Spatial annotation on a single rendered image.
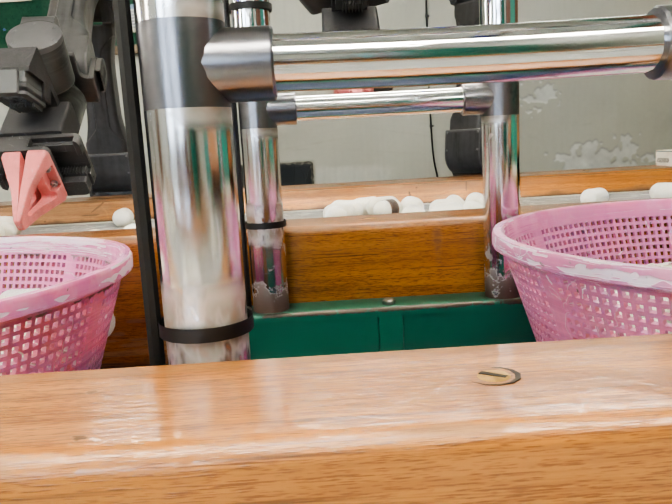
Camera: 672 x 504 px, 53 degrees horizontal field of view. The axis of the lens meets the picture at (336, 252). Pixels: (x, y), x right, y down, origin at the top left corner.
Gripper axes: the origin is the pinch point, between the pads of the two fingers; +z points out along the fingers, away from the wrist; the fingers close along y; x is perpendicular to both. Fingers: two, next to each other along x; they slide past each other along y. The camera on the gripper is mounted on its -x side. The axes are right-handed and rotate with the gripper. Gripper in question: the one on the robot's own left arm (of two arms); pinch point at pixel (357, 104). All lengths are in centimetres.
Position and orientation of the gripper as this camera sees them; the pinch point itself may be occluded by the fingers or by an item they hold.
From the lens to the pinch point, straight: 76.7
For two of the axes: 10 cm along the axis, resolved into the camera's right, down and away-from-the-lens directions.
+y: 10.0, -0.5, 0.2
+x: 0.2, 6.5, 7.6
